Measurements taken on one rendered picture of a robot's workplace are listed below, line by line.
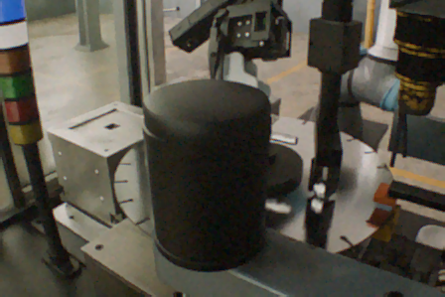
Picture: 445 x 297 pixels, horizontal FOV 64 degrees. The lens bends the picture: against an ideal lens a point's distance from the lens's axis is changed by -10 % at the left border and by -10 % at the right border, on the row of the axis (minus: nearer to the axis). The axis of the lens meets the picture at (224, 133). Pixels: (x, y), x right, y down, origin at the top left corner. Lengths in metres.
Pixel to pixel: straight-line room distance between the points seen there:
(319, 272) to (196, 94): 0.10
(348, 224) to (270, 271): 0.21
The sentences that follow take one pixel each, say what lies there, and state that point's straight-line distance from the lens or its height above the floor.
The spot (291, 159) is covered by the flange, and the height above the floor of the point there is 0.96.
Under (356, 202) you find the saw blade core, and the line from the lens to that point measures 0.43.
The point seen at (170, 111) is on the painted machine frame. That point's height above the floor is 1.12.
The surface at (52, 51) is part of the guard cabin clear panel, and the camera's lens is 0.78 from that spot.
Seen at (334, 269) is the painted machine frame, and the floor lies 1.05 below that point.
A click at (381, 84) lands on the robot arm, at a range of 0.93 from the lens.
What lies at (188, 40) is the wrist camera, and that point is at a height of 1.07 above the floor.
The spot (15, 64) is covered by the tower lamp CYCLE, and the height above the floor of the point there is 1.08.
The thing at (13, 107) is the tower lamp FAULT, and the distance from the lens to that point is 0.52.
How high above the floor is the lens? 1.18
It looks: 25 degrees down
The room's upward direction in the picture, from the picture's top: straight up
